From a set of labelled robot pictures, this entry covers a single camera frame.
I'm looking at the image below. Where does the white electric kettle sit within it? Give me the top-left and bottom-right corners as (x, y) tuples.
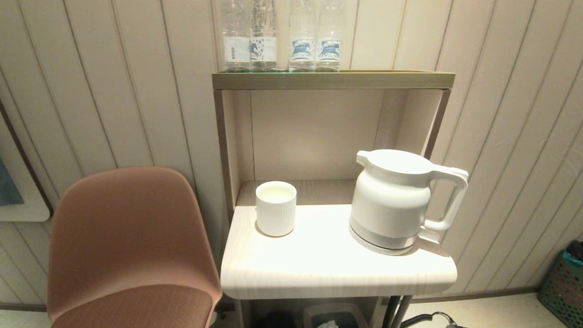
(349, 149), (469, 250)

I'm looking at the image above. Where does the white ribbed ceramic cup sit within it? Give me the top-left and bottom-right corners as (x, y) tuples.
(255, 181), (297, 237)

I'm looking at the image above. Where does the beige shelf side table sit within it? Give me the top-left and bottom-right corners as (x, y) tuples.
(212, 69), (458, 328)

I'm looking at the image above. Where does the clear bottle blue horse label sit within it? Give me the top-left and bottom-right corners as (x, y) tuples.
(315, 0), (347, 72)
(289, 0), (317, 72)

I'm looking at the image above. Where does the clear bottle blue patterned label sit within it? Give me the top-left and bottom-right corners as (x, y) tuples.
(250, 0), (278, 72)

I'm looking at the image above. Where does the clear bottle white text label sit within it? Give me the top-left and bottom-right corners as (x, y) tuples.
(222, 0), (251, 72)

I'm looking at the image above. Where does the white round kettle base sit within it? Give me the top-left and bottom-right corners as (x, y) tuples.
(349, 225), (419, 256)

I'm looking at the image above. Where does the grey trash bin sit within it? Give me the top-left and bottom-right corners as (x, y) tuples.
(304, 303), (369, 328)

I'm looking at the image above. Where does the pink shell chair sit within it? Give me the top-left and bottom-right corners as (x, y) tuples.
(47, 166), (223, 328)

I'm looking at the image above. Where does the blue cloth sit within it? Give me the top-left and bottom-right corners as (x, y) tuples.
(0, 159), (23, 205)

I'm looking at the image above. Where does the green mesh basket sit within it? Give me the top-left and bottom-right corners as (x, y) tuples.
(537, 241), (583, 328)

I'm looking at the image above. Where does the black power cord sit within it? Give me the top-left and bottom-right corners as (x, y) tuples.
(400, 312), (465, 328)

